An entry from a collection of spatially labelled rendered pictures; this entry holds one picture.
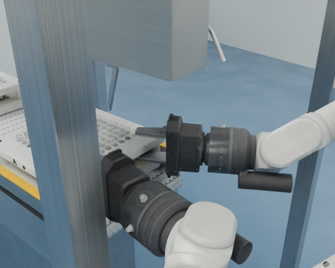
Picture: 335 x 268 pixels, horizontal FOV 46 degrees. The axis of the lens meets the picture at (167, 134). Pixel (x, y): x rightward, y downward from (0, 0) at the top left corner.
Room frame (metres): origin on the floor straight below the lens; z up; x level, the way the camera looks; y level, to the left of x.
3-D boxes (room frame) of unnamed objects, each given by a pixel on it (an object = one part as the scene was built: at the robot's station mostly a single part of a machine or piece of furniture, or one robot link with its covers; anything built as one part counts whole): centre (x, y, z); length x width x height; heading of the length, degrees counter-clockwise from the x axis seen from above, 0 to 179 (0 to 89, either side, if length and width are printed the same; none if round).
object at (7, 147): (0.69, 0.18, 0.95); 0.25 x 0.24 x 0.02; 140
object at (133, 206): (0.49, 0.05, 0.95); 0.12 x 0.10 x 0.13; 42
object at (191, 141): (0.65, -0.06, 0.96); 0.12 x 0.10 x 0.13; 82
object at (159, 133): (0.66, 0.03, 0.99); 0.06 x 0.03 x 0.02; 82
